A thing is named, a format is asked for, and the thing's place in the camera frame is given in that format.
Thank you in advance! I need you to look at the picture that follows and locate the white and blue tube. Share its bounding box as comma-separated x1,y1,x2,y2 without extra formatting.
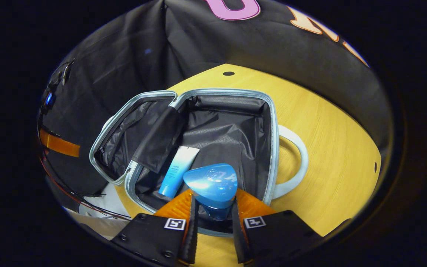
158,146,200,198

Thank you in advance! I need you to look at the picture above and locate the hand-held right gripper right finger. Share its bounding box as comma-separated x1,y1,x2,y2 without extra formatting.
231,188,323,264

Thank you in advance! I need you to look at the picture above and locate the red and black cable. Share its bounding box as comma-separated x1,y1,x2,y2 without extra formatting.
39,156,132,220

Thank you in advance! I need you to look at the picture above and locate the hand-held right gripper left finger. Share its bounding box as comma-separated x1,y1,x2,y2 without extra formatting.
110,189,200,267

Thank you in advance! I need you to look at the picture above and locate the black backdrop cloth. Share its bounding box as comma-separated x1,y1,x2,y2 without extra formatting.
37,0,394,193

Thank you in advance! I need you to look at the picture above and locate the green bottle with blue cap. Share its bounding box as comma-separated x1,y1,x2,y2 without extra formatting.
183,163,238,222

